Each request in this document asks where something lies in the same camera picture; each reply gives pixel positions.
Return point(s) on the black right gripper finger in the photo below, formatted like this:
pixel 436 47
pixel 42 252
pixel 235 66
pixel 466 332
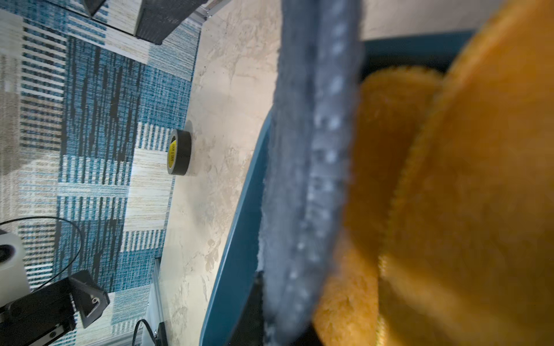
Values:
pixel 249 330

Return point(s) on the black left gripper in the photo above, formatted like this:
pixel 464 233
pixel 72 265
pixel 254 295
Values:
pixel 46 315

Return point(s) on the orange fleece insole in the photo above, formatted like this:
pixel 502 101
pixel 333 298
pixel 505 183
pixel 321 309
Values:
pixel 467 258
pixel 392 106

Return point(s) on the teal plastic storage box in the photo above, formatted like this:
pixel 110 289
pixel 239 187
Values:
pixel 239 264

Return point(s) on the roll of tape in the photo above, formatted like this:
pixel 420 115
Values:
pixel 179 152

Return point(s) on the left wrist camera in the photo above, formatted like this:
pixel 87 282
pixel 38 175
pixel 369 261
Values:
pixel 13 277

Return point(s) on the black wire shelf rack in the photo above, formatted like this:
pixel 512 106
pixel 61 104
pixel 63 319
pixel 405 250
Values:
pixel 136 23

